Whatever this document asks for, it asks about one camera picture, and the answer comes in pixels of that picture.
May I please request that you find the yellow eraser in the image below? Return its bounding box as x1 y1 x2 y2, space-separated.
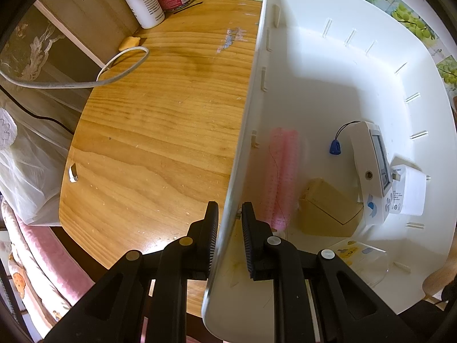
119 36 141 52

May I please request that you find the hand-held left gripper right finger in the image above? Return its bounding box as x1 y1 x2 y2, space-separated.
242 202 416 343

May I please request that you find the clear plastic cup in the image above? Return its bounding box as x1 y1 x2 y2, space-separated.
326 241 390 288

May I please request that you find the white compact camera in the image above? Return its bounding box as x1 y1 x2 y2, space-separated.
326 121 393 227

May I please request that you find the pink printed blanket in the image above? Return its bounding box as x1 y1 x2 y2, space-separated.
0 200 108 326

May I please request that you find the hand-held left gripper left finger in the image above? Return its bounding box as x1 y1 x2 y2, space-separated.
43 201 219 343

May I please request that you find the wooden cabinet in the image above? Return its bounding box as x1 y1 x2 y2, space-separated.
36 0 141 68

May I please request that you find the white plastic storage bin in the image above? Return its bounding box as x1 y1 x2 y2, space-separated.
201 0 457 342

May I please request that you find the green leaf wall poster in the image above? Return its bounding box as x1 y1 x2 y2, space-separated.
193 0 457 95

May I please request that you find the white spray bottle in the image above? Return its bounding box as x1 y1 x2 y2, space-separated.
119 0 165 29

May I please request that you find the white plastic bag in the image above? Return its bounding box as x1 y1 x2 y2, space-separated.
0 107 75 227

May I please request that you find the white charger plug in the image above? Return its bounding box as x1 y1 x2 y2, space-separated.
387 166 429 218

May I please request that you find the white cable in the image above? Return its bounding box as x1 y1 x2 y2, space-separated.
0 46 150 90

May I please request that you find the black hairpin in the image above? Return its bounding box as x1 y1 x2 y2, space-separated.
173 1 204 15

